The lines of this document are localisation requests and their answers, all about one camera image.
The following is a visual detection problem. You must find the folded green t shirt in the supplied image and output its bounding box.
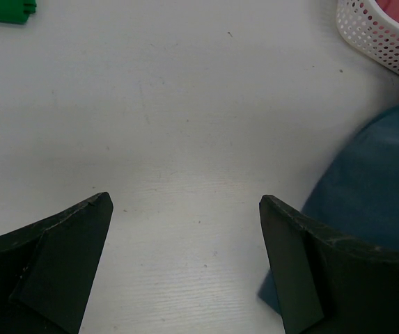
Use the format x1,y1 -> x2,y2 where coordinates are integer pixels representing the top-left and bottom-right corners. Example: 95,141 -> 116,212
0,0 -> 37,24

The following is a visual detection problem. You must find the white perforated plastic basket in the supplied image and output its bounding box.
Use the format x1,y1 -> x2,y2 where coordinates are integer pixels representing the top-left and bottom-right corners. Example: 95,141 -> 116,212
336,0 -> 399,75

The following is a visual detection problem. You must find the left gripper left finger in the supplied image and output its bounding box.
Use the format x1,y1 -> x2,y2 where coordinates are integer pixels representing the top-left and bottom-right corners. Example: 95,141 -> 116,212
0,192 -> 113,333

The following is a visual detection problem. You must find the blue t shirt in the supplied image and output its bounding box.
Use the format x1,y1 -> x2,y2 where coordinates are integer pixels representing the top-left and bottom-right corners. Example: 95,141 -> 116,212
257,81 -> 399,316

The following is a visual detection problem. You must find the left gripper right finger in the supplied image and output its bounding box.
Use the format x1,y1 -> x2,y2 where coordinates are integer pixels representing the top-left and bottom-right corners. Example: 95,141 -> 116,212
259,195 -> 399,333

